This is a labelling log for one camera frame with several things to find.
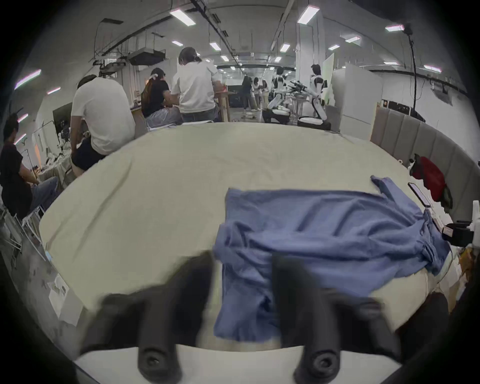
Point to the grey padded headboard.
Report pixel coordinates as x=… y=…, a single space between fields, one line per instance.
x=423 y=138

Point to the white humanoid robot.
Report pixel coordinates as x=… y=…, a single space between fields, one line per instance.
x=317 y=95
x=276 y=99

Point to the blue shirt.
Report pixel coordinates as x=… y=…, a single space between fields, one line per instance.
x=322 y=232

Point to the group of people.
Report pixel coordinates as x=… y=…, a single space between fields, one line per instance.
x=253 y=90

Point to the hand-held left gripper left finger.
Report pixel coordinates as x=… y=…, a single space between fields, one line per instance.
x=176 y=300

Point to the red bag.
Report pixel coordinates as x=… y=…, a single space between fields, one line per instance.
x=431 y=176

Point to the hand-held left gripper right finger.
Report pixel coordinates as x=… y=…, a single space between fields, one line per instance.
x=300 y=300

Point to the wooden table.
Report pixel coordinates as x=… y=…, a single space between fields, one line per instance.
x=224 y=99

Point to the black phone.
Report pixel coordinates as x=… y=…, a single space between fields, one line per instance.
x=420 y=193

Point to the bed with beige sheet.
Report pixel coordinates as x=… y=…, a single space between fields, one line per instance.
x=180 y=180

